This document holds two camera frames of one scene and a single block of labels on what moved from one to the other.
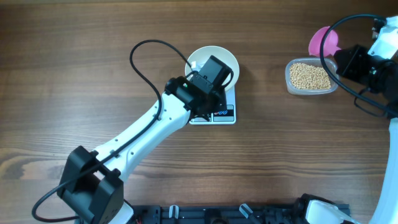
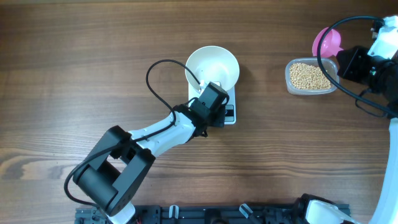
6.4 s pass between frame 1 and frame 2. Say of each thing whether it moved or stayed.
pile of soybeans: stayed
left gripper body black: moved
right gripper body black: stayed
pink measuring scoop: stayed
